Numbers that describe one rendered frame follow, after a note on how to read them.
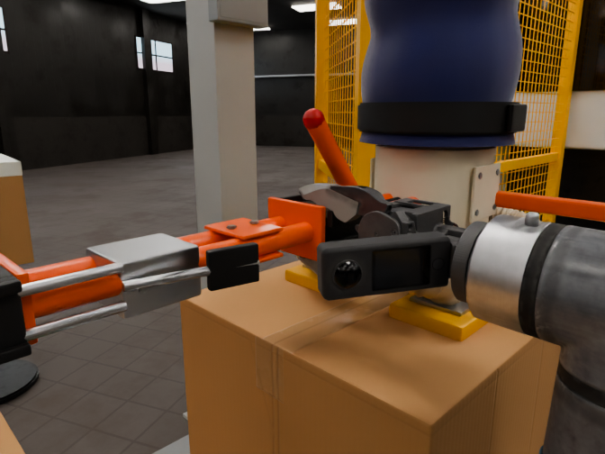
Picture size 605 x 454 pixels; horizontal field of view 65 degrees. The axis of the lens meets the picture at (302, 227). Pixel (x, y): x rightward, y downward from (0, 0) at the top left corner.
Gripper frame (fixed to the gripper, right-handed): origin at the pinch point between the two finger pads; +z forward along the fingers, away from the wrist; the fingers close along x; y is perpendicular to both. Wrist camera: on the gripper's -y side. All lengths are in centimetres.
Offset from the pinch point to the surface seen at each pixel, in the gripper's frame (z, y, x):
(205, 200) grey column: 104, 55, -20
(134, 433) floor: 120, 27, -110
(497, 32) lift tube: -9.0, 24.5, 21.5
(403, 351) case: -11.1, 4.3, -12.6
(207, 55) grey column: 99, 55, 28
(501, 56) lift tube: -9.6, 24.7, 18.8
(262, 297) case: 11.3, 3.3, -12.9
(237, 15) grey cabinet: 90, 61, 39
